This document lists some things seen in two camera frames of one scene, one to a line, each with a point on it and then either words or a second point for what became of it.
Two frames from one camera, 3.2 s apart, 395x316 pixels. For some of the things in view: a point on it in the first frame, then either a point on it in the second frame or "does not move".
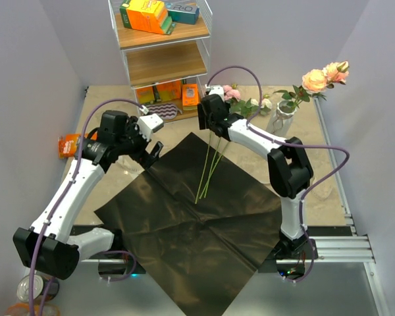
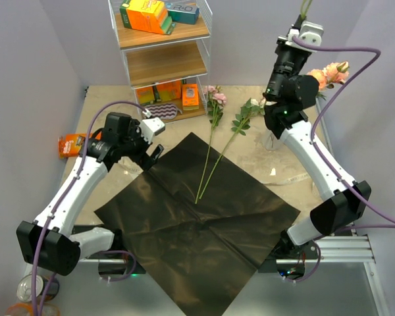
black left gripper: x=131 y=128 does not move
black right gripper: x=204 y=119 → x=282 y=45
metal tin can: x=41 y=283 does not move
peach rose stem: x=315 y=81 does not move
